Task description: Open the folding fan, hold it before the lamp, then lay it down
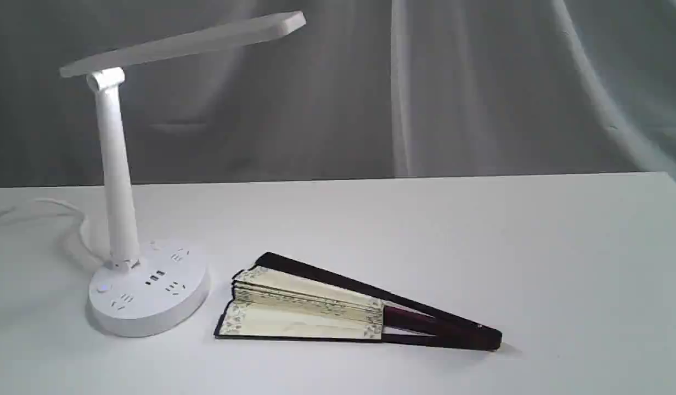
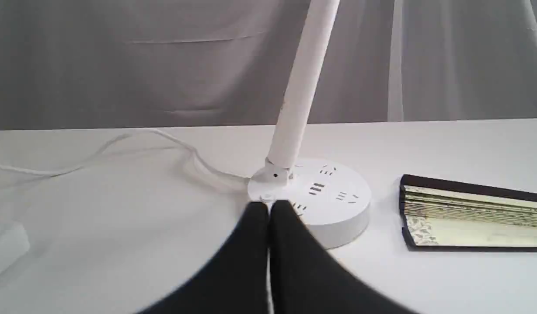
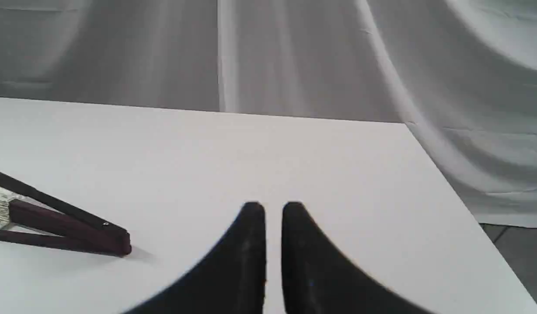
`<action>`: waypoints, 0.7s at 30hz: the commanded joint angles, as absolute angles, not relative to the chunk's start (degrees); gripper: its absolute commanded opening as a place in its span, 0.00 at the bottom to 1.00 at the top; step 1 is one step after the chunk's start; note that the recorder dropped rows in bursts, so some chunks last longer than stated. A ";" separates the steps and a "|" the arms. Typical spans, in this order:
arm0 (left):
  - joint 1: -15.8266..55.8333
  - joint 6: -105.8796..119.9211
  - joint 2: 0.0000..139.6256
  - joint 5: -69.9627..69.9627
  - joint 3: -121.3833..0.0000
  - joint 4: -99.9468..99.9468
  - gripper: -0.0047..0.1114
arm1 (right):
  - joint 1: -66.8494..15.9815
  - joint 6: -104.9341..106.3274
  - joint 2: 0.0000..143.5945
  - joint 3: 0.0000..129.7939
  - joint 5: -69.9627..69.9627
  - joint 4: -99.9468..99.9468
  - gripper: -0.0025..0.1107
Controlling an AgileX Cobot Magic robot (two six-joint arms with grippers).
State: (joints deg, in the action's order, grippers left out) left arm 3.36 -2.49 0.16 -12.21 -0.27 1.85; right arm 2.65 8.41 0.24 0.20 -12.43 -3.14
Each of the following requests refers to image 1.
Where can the grey backdrop curtain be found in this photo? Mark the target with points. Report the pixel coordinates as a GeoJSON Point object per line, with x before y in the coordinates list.
{"type": "Point", "coordinates": [367, 89]}

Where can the cream paper folding fan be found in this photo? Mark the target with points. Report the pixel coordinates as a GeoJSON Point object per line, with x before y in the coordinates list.
{"type": "Point", "coordinates": [280, 298]}

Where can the white desk lamp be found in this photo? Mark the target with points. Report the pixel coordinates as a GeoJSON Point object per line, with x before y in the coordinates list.
{"type": "Point", "coordinates": [147, 289]}

